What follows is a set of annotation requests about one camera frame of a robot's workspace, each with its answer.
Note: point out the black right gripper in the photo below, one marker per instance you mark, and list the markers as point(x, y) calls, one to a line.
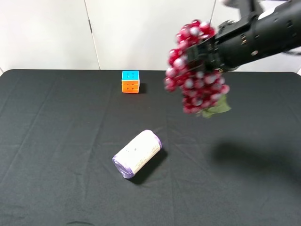
point(233, 46)

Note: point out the red artificial grape bunch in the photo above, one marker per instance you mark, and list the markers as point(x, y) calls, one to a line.
point(203, 89)

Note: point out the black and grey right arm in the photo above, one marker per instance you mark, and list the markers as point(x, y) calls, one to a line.
point(255, 36)

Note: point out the orange and blue puzzle cube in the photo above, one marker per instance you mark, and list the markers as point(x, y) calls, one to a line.
point(130, 82)

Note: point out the purple bag roll white label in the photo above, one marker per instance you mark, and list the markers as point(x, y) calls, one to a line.
point(132, 157)

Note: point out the black tablecloth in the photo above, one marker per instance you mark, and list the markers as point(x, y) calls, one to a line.
point(59, 130)

